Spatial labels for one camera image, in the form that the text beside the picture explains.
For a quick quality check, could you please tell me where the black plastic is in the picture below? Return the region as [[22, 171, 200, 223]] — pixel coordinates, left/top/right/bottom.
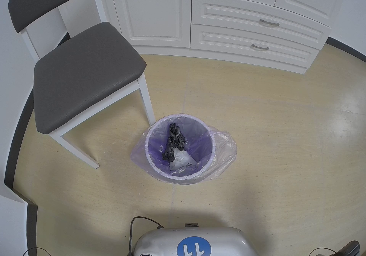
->
[[162, 123, 186, 162]]

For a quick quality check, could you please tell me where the purple plastic bag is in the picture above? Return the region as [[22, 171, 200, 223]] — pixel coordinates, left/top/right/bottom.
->
[[131, 113, 238, 185]]

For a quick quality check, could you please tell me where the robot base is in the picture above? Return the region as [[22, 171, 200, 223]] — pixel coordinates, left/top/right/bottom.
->
[[134, 222, 253, 256]]

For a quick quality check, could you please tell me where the white trash bin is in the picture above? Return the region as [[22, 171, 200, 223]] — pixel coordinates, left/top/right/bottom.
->
[[145, 116, 217, 179]]

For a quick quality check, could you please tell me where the grey and white chair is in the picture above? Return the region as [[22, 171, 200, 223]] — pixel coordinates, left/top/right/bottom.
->
[[8, 0, 156, 169]]

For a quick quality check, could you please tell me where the white wardrobe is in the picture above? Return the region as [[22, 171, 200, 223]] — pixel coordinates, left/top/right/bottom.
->
[[99, 0, 351, 75]]

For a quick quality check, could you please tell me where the black cable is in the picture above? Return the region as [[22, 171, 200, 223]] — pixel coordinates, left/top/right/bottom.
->
[[23, 247, 53, 256], [129, 216, 165, 256], [310, 247, 339, 256]]

